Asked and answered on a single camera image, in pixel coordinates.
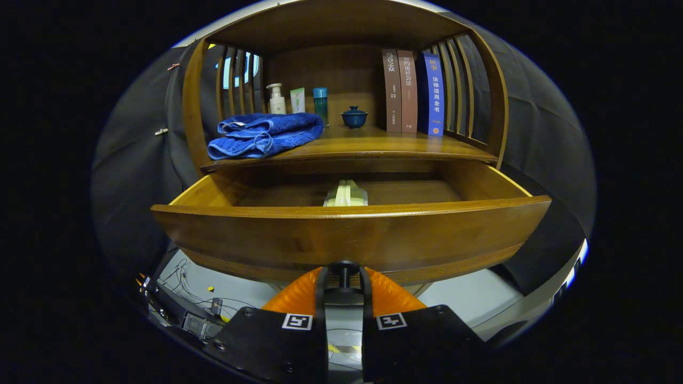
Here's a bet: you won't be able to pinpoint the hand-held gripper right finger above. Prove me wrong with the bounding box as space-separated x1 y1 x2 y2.
360 267 489 384

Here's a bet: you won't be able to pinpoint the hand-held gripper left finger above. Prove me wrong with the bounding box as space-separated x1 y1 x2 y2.
205 267 327 384

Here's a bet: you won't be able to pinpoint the wooden drawer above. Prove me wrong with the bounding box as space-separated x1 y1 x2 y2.
151 160 552 291

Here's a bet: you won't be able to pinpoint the wooden countertop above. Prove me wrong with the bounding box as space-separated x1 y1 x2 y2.
205 125 498 171

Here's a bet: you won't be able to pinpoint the wooden cabinet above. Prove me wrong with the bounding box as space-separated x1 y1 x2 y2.
181 0 510 177

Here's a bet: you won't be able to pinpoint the grey electronic box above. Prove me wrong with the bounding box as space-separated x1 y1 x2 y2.
181 311 224 340

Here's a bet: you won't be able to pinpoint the blue folded towel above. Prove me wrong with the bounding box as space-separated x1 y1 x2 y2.
207 113 324 161

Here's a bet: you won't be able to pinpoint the blue lidded teacup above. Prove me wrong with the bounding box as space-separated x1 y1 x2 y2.
341 106 369 129

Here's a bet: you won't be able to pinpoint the teal bottle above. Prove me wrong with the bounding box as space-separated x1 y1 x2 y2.
313 87 329 127

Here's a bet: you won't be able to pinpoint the white pump bottle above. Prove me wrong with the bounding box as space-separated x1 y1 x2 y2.
266 83 287 115

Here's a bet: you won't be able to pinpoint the reddish brown book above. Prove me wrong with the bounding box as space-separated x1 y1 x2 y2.
397 50 419 134

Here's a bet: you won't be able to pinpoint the blue book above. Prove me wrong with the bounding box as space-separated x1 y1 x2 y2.
417 52 445 137

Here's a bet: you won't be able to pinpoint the floor cables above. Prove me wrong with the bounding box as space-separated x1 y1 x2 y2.
157 259 257 321

